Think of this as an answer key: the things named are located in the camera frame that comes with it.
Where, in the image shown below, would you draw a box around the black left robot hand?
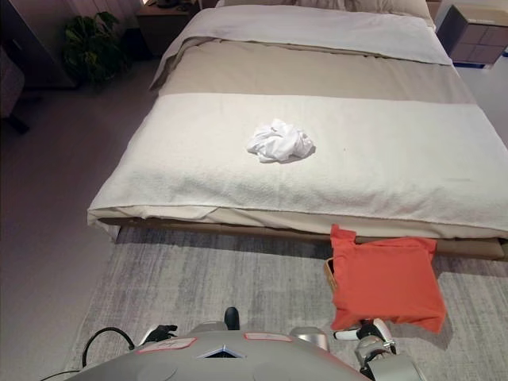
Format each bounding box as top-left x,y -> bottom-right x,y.
148,324 -> 179,343

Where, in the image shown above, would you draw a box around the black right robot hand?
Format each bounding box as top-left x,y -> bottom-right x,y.
332,317 -> 392,344

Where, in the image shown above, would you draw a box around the white clothes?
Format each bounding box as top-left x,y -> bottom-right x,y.
244,117 -> 317,164

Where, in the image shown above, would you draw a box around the wicker basket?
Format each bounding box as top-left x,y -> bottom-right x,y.
323,256 -> 341,293

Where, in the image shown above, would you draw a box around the orange cloth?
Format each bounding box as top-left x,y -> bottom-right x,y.
329,224 -> 448,333

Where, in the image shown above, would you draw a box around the silver right robot leg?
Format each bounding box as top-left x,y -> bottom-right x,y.
288,325 -> 331,352

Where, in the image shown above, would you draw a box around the silver robot leg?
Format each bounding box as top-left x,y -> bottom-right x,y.
186,306 -> 243,333
288,325 -> 331,352

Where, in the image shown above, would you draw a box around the grey robot torso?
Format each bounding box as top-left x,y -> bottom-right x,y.
51,320 -> 378,381

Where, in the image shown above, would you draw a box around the silver left robot leg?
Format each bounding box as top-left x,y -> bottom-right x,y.
186,306 -> 243,333

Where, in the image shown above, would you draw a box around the grey rug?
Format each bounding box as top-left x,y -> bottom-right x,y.
63,225 -> 508,381

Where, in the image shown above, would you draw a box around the cream mattress cover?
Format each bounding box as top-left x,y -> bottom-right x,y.
87,204 -> 508,241

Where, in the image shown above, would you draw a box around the beige duvet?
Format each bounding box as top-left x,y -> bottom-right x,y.
148,36 -> 475,106

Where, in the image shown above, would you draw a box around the dark upholstered armchair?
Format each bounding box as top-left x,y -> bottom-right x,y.
0,45 -> 33,134

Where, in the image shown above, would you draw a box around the green potted plant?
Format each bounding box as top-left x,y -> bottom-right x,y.
62,10 -> 129,87

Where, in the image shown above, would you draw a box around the brown wooden nightstand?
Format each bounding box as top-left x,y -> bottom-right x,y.
135,0 -> 217,60

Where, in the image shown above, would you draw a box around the white folded sheet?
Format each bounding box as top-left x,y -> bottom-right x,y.
180,6 -> 454,67

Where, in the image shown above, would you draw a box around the grey drawer cabinet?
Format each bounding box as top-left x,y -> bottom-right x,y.
434,2 -> 508,67

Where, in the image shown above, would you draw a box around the dark tall cabinet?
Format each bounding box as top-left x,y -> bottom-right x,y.
0,0 -> 79,90

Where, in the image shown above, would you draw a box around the beige pillow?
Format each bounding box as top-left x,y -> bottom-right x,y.
216,0 -> 436,29

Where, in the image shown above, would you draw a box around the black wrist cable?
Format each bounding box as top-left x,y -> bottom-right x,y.
51,326 -> 135,378

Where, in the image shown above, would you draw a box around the brown bed frame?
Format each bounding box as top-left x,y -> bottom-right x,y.
97,216 -> 502,261

